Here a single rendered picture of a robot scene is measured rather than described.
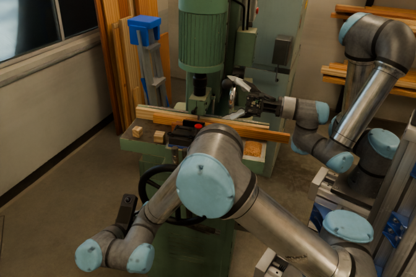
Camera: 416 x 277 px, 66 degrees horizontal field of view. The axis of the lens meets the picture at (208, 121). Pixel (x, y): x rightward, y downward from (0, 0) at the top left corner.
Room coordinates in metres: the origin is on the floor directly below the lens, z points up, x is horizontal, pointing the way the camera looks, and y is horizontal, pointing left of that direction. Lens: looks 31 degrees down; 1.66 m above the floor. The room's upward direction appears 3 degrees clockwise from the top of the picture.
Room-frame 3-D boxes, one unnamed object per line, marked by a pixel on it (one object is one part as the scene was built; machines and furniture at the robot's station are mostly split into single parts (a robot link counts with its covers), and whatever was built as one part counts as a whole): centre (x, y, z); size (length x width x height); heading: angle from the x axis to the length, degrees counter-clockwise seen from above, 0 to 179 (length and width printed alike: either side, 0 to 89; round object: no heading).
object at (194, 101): (1.23, 0.04, 1.02); 0.14 x 0.07 x 0.09; 169
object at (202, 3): (1.21, 0.04, 1.35); 0.18 x 0.18 x 0.31
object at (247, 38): (1.39, -0.15, 1.23); 0.09 x 0.08 x 0.15; 169
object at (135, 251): (0.57, 0.18, 0.90); 0.11 x 0.11 x 0.08; 79
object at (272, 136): (1.19, -0.05, 0.92); 0.60 x 0.02 x 0.04; 79
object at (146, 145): (1.11, 0.06, 0.87); 0.61 x 0.30 x 0.06; 79
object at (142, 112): (1.23, 0.03, 0.93); 0.60 x 0.02 x 0.05; 79
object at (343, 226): (0.57, -0.37, 0.98); 0.13 x 0.12 x 0.14; 169
